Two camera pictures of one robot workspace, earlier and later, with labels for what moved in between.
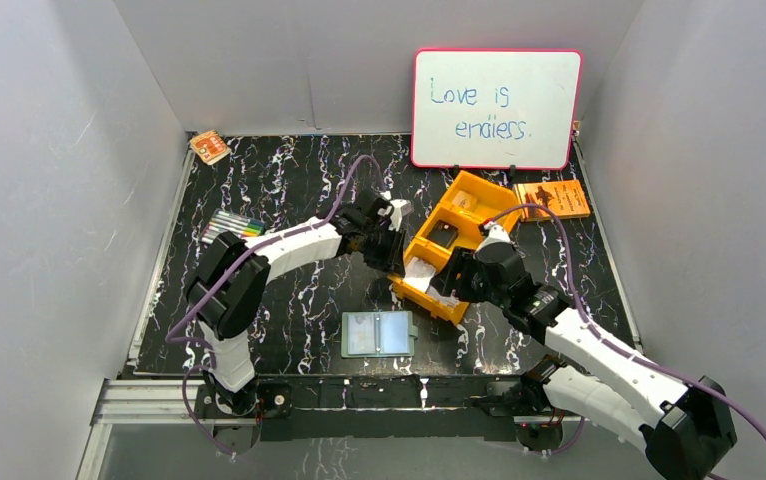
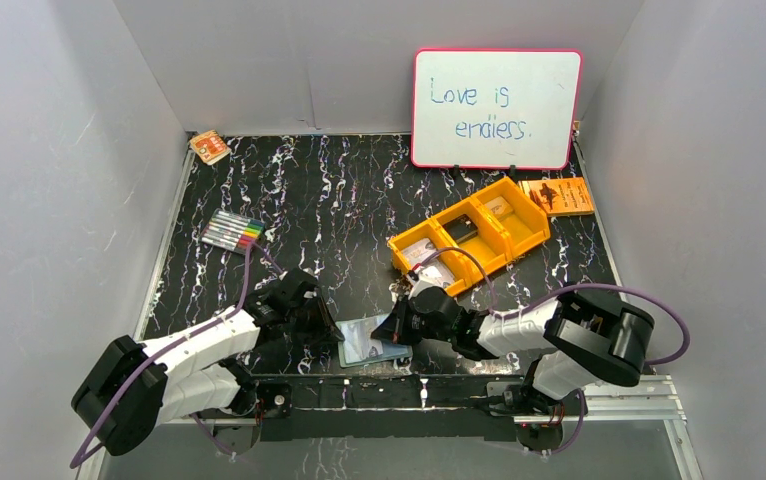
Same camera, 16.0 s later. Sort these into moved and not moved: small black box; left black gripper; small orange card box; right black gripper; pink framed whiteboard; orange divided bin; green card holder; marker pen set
Moved: green card holder; left black gripper; right black gripper; orange divided bin; small black box
Not moved: small orange card box; pink framed whiteboard; marker pen set
